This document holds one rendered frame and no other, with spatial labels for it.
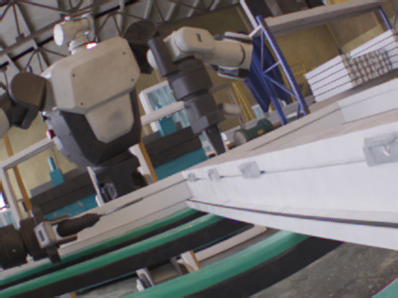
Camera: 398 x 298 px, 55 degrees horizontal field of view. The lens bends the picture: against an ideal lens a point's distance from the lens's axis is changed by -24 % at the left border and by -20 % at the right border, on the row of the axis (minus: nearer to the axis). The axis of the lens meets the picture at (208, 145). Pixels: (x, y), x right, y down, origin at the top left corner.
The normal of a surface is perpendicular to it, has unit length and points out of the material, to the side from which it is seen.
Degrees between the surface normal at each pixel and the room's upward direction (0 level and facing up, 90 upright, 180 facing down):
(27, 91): 85
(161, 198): 90
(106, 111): 101
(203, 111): 90
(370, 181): 90
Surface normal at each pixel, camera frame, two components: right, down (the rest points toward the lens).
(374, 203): -0.90, 0.39
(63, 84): -0.07, 0.15
